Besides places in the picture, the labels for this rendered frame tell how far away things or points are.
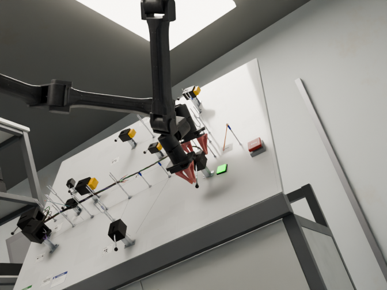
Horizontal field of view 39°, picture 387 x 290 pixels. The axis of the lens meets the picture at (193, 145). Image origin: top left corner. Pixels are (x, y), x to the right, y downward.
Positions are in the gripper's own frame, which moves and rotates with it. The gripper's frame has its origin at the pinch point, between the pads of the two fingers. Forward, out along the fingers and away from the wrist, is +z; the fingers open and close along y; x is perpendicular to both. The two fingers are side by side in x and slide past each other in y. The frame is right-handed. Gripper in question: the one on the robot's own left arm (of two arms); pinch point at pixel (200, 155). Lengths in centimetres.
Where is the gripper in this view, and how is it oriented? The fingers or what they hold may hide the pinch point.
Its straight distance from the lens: 202.0
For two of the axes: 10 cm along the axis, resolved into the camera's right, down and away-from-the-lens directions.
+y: -8.4, 3.2, 4.3
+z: 4.0, 9.1, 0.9
